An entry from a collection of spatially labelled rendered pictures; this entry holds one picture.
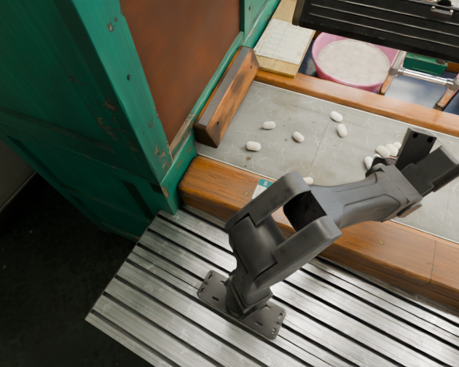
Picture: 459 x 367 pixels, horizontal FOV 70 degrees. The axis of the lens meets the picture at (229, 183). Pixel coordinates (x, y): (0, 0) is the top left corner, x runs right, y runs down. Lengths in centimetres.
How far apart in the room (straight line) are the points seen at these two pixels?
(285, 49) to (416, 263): 69
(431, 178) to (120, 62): 50
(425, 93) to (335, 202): 85
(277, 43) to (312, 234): 81
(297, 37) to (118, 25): 73
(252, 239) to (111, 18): 32
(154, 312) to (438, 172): 63
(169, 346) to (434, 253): 60
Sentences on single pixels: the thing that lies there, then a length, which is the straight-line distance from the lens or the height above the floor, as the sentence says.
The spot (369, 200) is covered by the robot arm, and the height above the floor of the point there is 106.
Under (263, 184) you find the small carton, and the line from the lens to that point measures 76.
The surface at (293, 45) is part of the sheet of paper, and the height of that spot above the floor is 78.
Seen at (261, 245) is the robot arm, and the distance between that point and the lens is 39.
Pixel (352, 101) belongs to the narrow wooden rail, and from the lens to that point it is 99.
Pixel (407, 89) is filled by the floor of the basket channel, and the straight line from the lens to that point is 121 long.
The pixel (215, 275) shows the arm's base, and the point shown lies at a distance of 80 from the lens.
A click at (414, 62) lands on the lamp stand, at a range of 126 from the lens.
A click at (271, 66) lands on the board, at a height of 78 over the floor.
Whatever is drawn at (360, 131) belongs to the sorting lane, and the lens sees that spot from 96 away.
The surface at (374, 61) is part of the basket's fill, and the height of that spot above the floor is 73.
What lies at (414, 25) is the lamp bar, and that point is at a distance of 70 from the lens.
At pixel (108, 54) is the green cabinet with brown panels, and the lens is 48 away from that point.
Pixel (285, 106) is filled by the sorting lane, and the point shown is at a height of 74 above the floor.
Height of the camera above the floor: 146
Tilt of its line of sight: 62 degrees down
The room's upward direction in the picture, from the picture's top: 4 degrees counter-clockwise
